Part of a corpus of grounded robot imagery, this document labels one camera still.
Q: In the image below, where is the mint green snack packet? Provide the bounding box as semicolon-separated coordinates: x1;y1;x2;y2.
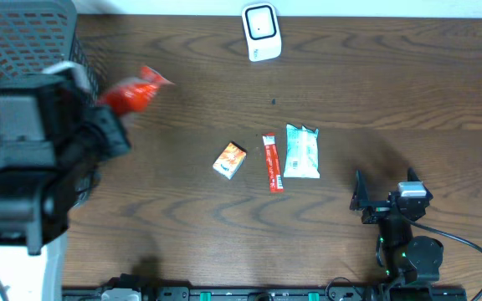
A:
284;124;320;179

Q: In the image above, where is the red stick packet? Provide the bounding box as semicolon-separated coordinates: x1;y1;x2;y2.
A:
262;133;285;193

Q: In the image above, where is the red snack bag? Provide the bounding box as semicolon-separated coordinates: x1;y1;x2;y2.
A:
97;65;173;116

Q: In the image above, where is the orange white small packet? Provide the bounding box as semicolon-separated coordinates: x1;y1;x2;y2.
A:
213;142;247;180

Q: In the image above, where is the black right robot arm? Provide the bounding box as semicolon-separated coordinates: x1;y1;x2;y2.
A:
350;168;444;285

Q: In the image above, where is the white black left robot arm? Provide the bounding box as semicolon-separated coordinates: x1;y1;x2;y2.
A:
0;74;131;300

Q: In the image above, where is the white barcode scanner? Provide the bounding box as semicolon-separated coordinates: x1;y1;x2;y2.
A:
241;3;282;62

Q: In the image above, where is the grey plastic mesh basket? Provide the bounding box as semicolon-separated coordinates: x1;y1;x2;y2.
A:
0;0;100;209

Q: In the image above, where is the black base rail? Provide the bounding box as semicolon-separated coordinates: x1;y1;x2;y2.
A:
61;285;468;301

